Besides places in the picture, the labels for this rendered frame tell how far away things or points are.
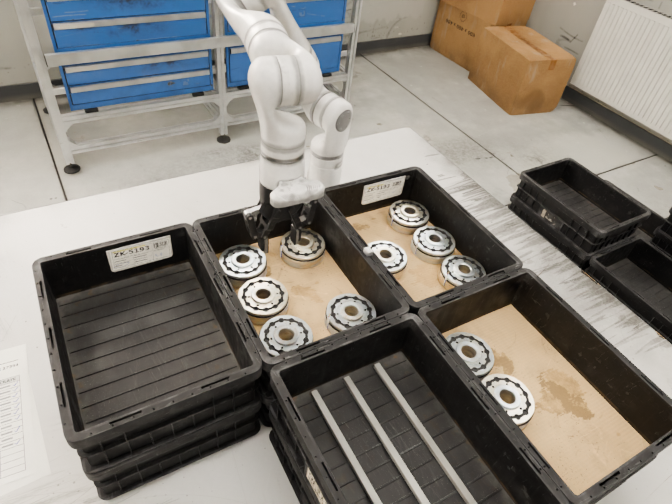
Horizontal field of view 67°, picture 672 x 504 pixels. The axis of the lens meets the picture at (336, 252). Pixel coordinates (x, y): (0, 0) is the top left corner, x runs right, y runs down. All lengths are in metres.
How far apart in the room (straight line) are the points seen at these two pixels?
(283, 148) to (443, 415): 0.55
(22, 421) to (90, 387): 0.20
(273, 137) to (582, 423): 0.75
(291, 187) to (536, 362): 0.61
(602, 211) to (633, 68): 1.88
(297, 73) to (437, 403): 0.62
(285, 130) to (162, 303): 0.48
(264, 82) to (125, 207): 0.89
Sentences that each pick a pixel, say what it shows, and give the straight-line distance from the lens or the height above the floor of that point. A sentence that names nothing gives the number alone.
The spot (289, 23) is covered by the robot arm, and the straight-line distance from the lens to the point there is 1.08.
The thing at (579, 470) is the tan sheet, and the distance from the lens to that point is 1.03.
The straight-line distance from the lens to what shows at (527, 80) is 3.88.
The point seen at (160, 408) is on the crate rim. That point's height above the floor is 0.93.
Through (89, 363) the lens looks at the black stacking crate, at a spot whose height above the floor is 0.83.
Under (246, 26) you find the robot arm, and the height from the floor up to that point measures 1.34.
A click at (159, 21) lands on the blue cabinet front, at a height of 0.71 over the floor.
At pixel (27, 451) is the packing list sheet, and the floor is 0.70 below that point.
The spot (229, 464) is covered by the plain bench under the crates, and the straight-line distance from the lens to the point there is 1.03.
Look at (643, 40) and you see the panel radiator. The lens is 3.99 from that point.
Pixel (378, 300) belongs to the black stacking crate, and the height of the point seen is 0.87.
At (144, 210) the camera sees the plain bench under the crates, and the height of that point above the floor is 0.70.
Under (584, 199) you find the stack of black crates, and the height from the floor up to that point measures 0.49.
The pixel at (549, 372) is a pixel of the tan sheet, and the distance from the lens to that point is 1.11.
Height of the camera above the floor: 1.64
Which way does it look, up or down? 43 degrees down
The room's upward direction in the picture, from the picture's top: 8 degrees clockwise
